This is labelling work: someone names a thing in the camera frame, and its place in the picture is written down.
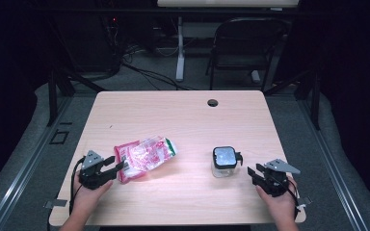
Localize clear jar with black lid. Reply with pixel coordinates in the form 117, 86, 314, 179
210, 145, 245, 178

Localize grey metal table bracket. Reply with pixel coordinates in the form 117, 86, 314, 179
297, 195, 313, 208
43, 198, 68, 210

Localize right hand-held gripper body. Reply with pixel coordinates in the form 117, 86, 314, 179
257, 158, 302, 197

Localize person's right hand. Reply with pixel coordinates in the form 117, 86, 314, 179
255, 176, 300, 222

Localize black folding chair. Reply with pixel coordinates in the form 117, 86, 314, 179
205, 17, 292, 92

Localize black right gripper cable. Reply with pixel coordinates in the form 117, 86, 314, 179
281, 178, 304, 221

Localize pink and clear plastic bag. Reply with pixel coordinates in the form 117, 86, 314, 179
113, 135, 178, 185

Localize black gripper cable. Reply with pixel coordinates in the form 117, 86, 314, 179
68, 157, 87, 216
281, 178, 304, 221

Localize aluminium floor rail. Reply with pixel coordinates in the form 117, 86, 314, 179
0, 95, 75, 231
297, 95, 370, 231

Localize black metal stand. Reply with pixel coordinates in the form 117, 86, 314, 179
263, 68, 322, 131
46, 66, 107, 128

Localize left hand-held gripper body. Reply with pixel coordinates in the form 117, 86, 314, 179
77, 149, 114, 191

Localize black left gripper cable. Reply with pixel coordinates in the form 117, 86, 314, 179
68, 157, 87, 216

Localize white desk with white legs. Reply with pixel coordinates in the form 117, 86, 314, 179
156, 0, 300, 85

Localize black computer tower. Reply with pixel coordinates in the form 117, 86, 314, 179
54, 13, 123, 73

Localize person's left hand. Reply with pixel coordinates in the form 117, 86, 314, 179
71, 177, 114, 213

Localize black floor cables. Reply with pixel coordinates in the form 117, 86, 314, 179
121, 47, 195, 91

